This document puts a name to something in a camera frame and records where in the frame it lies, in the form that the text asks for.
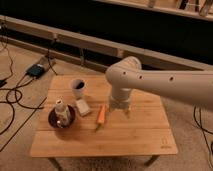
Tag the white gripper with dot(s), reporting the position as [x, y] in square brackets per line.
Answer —
[119, 99]

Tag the wooden side table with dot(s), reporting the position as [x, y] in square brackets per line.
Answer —
[144, 131]

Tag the black power adapter box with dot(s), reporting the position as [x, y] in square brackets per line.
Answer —
[35, 71]

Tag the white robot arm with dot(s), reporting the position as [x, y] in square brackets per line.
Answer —
[191, 87]

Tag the small white bottle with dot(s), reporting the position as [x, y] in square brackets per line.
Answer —
[62, 112]

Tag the white cup with dark liquid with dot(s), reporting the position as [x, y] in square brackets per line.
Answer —
[77, 86]

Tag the long wooden shelf rail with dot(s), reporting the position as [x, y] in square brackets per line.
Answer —
[148, 57]

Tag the small white box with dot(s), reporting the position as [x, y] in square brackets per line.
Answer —
[83, 107]

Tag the dark round plate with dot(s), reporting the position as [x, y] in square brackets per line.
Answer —
[52, 118]

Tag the orange carrot toy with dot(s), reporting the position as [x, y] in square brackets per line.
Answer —
[101, 117]

